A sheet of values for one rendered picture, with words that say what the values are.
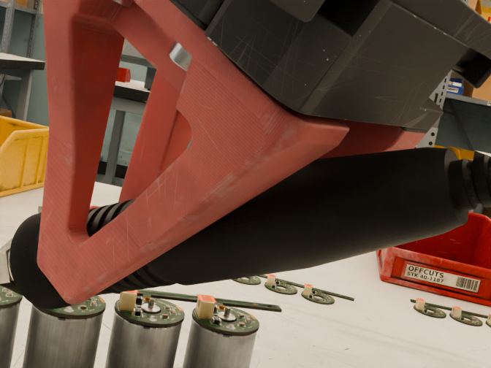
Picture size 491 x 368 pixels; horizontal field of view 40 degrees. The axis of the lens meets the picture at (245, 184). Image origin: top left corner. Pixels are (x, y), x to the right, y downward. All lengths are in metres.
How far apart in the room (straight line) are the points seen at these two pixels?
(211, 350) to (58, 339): 0.05
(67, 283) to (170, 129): 0.04
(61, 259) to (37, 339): 0.09
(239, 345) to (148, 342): 0.03
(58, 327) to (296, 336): 0.22
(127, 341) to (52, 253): 0.09
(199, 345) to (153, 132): 0.10
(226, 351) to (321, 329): 0.21
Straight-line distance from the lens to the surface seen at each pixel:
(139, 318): 0.24
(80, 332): 0.24
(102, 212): 0.16
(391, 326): 0.49
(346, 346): 0.43
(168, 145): 0.17
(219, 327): 0.24
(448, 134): 4.83
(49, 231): 0.16
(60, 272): 0.16
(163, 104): 0.17
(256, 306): 0.27
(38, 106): 4.96
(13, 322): 0.24
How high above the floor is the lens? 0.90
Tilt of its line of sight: 9 degrees down
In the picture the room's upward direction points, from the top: 12 degrees clockwise
